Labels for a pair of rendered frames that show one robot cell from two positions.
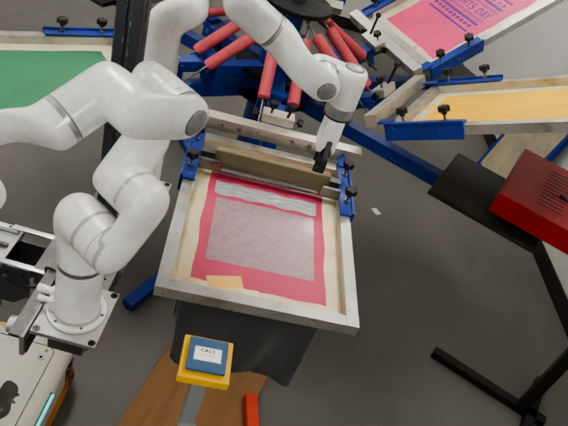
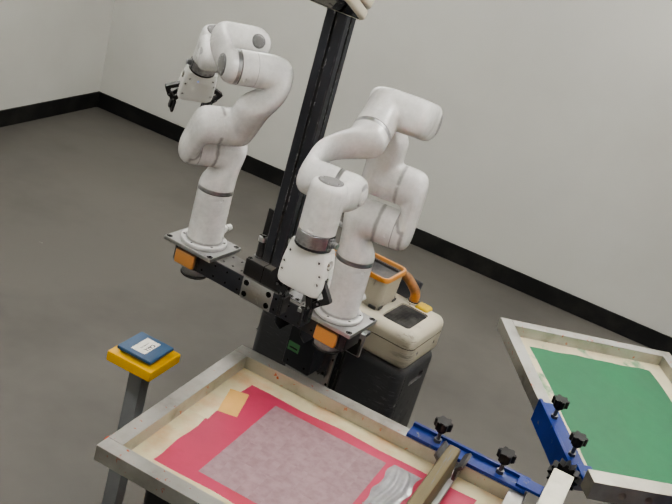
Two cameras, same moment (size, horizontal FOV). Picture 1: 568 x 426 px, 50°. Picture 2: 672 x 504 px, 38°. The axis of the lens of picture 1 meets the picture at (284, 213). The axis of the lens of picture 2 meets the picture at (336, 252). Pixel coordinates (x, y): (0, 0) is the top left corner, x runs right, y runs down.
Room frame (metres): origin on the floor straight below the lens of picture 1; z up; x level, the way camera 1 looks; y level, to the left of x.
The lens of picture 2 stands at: (2.31, -1.52, 2.24)
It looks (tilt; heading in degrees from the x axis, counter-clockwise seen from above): 23 degrees down; 120
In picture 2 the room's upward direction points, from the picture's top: 16 degrees clockwise
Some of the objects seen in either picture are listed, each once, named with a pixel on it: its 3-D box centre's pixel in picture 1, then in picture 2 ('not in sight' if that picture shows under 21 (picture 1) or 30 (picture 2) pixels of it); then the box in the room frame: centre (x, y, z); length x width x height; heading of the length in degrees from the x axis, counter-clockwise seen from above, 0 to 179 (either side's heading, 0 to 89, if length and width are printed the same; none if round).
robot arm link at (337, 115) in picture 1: (340, 107); (318, 237); (1.40, -0.04, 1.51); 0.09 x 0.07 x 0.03; 7
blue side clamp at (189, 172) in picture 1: (192, 157); (464, 465); (1.71, 0.37, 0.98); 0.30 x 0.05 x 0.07; 11
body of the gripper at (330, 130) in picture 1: (332, 128); (307, 263); (1.40, -0.04, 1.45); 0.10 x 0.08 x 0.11; 7
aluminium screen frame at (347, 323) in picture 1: (265, 220); (324, 474); (1.53, 0.05, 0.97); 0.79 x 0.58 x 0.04; 11
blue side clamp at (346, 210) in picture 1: (342, 193); not in sight; (1.82, -0.18, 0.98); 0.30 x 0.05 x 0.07; 11
